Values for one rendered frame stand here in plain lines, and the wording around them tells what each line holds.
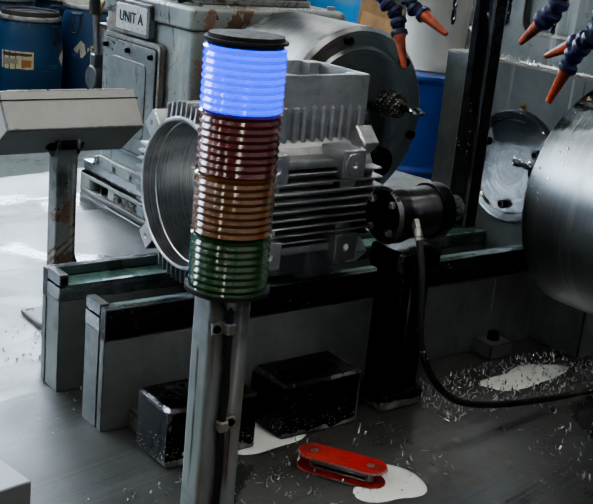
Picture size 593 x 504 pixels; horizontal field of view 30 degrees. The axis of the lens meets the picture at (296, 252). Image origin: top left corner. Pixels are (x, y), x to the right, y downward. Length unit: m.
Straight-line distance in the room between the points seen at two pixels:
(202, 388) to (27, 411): 0.34
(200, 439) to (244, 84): 0.28
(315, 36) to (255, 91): 0.74
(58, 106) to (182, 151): 0.16
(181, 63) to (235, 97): 0.90
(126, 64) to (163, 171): 0.58
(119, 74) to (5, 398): 0.76
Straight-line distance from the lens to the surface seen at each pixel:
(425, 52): 3.50
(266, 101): 0.76
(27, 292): 1.46
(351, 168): 1.13
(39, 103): 1.27
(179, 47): 1.65
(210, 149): 0.77
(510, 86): 1.46
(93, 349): 1.08
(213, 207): 0.77
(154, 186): 1.20
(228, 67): 0.75
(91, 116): 1.29
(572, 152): 1.12
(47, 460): 1.05
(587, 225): 1.10
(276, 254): 1.10
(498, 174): 1.46
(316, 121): 1.15
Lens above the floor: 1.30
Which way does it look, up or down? 17 degrees down
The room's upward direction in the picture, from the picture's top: 6 degrees clockwise
